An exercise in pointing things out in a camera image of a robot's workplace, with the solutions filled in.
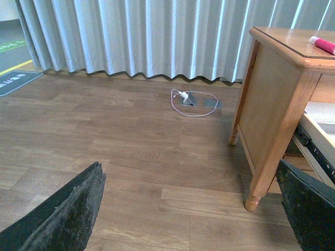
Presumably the light grey curtain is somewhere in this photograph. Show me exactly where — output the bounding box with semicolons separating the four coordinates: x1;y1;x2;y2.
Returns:
16;1;334;82

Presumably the wooden drawer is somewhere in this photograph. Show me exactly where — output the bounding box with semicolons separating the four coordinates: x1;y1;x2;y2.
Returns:
292;101;335;185

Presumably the open grey floor socket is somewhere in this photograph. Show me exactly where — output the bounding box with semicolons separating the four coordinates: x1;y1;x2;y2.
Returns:
179;93;198;107

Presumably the pink marker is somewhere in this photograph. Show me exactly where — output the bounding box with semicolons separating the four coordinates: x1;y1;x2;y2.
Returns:
309;36;335;55

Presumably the wooden nightstand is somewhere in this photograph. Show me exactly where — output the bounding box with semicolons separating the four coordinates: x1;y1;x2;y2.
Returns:
229;27;334;212

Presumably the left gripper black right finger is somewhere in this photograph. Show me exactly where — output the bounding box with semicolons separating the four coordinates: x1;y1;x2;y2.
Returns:
276;159;334;250

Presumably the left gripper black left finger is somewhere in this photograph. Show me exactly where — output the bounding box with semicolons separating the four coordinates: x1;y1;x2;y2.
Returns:
1;162;106;250

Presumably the white floor plug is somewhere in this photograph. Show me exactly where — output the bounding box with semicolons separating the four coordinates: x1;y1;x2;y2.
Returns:
180;92;188;99

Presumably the white floor cable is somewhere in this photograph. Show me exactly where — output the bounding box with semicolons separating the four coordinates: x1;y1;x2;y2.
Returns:
170;88;219;118

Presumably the black drawer slide rail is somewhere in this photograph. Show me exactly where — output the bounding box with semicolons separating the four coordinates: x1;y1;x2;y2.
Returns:
294;123;334;183

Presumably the closed grey floor socket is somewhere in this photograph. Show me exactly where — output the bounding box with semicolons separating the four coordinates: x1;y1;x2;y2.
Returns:
203;99;223;109

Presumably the grey floor sign mat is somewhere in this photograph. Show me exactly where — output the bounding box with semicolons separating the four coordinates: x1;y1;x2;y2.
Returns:
1;71;43;97

